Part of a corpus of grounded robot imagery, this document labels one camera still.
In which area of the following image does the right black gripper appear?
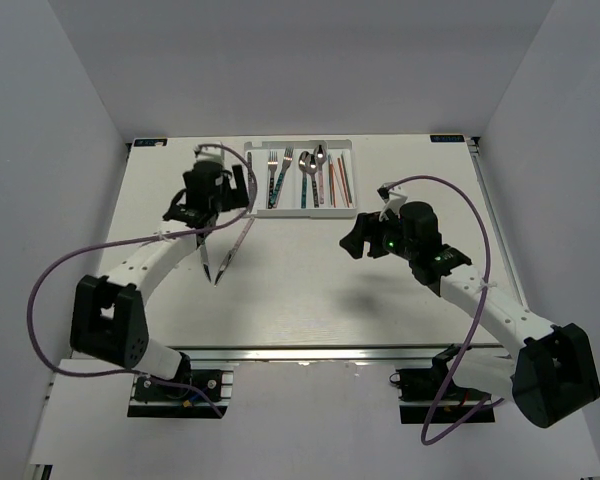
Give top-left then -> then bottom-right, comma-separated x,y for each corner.
339,207 -> 417,262

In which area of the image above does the dark handled knife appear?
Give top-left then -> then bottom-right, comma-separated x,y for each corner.
246,152 -> 257,198

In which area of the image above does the pink handled knife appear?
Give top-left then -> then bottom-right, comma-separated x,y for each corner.
213,217 -> 255,286

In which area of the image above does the dark handled fork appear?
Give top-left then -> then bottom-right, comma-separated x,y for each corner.
267,150 -> 278,209

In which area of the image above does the green handled fork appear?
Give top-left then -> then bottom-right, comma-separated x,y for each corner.
272,146 -> 294,205

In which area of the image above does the green handled spoon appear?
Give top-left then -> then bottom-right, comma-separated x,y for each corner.
298,151 -> 310,209

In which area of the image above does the green handled knife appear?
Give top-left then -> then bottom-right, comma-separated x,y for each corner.
196,236 -> 211,282

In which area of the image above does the dark handled spoon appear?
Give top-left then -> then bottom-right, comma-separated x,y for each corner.
305,154 -> 320,208

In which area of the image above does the orange chopstick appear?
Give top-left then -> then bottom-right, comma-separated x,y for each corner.
328,162 -> 337,208
337,157 -> 352,206

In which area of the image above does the pink handled spoon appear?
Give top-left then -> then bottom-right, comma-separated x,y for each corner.
313,144 -> 326,205

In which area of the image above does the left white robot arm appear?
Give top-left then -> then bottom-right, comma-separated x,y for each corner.
70,160 -> 250,399

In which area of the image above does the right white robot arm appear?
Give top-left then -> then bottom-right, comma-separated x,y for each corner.
339,201 -> 600,428

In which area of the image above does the white divided utensil tray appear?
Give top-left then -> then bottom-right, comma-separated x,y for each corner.
244,138 -> 357,219

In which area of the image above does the left blue corner sticker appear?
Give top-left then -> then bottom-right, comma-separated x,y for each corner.
133,138 -> 168,148

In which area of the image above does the blue corner sticker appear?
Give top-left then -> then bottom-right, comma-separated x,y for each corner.
429,134 -> 465,143
133,138 -> 168,148

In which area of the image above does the right blue corner sticker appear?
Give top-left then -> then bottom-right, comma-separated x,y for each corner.
429,134 -> 465,143

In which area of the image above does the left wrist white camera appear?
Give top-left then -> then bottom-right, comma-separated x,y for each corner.
194,144 -> 225,166

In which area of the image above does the wrist white camera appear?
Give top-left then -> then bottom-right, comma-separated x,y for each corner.
377,183 -> 408,221
194,144 -> 225,166

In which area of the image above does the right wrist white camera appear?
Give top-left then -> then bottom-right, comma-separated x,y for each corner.
377,183 -> 408,221

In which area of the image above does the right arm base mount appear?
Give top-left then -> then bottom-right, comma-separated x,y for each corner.
389,345 -> 495,425

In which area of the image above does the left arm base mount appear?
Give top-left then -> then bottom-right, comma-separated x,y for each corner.
127,363 -> 234,420

